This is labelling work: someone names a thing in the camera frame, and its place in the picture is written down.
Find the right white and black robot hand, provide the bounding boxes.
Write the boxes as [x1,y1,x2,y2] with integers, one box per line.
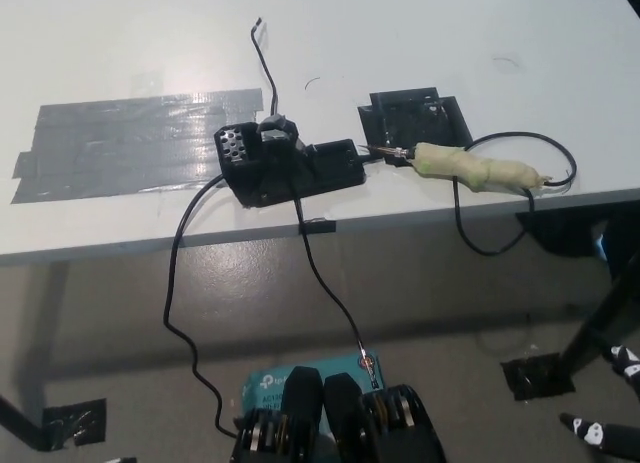
[558,345,640,458]

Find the soldering iron with green-taped handle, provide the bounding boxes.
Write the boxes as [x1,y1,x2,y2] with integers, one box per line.
[363,141,554,193]

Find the black robot torso blocks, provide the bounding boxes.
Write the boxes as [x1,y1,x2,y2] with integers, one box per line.
[230,366,449,463]

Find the black floor tape under leg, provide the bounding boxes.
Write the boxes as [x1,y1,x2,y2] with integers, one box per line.
[501,351,576,402]

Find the black slanted table leg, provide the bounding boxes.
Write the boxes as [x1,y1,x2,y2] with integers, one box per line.
[558,252,640,382]

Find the teal tp-link router box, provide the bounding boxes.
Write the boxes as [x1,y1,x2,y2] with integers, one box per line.
[242,351,386,415]

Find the small black tape strip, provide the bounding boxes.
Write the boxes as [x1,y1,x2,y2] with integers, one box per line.
[298,220,337,236]

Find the black tape patch on plate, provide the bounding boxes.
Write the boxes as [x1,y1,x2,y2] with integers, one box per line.
[357,86,475,159]

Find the black floor tape with glossy wrinkles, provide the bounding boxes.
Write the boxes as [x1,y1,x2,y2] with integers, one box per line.
[42,397,109,452]

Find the black table foot bar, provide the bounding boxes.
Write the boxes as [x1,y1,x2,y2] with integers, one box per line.
[0,395,49,452]

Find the black soldering iron cord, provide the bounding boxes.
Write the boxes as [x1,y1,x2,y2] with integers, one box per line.
[357,131,577,256]

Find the black cable with brass connector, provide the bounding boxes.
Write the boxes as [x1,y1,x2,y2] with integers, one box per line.
[292,182,380,390]

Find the thick black power cable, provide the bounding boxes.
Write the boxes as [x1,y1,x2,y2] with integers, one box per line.
[163,177,241,438]

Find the thin black wire with tip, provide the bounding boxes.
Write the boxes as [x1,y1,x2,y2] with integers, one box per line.
[249,16,281,117]

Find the grey duct tape patch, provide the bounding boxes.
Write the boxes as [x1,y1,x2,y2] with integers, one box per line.
[9,87,265,205]

